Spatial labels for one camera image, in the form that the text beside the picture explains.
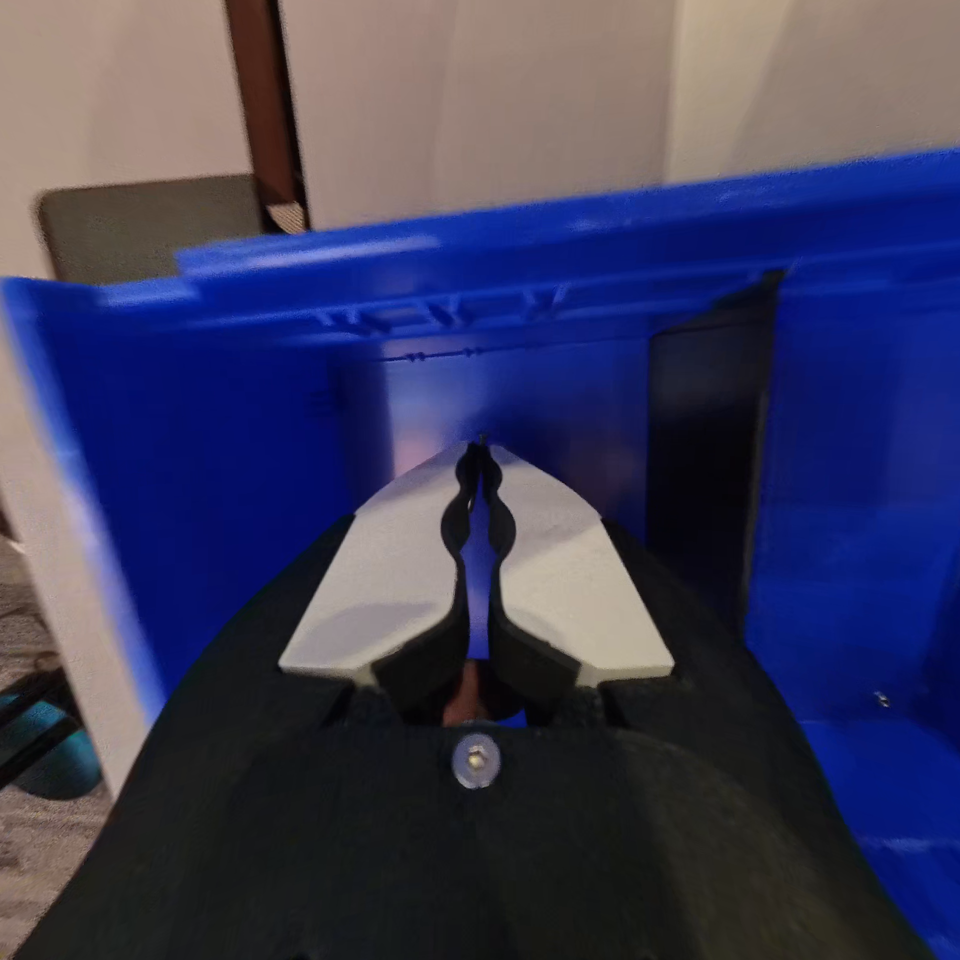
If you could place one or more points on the blue bin with black divider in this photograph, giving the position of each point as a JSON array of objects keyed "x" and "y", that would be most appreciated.
[{"x": 225, "y": 450}]

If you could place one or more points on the teal round object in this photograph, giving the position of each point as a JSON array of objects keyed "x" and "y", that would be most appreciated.
[{"x": 52, "y": 757}]

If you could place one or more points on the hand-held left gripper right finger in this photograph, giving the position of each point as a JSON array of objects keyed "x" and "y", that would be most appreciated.
[{"x": 577, "y": 592}]

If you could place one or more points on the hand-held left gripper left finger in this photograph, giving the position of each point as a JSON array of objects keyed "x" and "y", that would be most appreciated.
[{"x": 375, "y": 585}]

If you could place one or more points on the dark grey chair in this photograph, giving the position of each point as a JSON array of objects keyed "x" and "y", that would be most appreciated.
[{"x": 150, "y": 229}]

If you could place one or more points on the black bin divider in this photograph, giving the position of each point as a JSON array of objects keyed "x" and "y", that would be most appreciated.
[{"x": 705, "y": 450}]

